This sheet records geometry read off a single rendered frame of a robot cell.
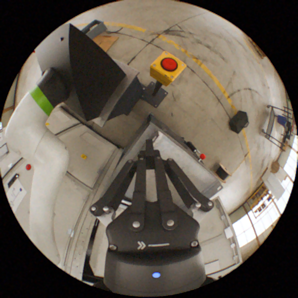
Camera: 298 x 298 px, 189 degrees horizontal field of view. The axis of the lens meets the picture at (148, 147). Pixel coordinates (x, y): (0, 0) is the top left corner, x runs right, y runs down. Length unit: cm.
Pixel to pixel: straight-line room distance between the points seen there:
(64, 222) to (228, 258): 115
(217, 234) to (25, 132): 115
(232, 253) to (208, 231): 34
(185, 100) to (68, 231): 165
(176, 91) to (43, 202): 136
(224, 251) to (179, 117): 151
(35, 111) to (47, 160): 14
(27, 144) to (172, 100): 125
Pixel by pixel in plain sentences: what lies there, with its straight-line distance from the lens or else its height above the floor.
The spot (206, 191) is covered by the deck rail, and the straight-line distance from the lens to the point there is 72.
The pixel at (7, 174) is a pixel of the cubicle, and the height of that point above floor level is 128.
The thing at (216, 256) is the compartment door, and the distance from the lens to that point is 96.
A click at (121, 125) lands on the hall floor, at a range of 124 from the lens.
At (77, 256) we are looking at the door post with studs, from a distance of 76.
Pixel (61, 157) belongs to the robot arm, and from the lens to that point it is 31.
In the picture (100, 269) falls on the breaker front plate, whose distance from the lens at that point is 58.
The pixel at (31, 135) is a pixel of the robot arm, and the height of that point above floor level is 108.
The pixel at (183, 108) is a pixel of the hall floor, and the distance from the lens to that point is 124.
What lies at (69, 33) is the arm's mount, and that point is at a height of 109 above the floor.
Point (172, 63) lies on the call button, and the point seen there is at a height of 91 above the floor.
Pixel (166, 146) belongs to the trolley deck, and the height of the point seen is 85.
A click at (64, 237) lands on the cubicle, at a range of 73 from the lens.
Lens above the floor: 116
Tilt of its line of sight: 63 degrees down
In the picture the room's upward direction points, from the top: 178 degrees counter-clockwise
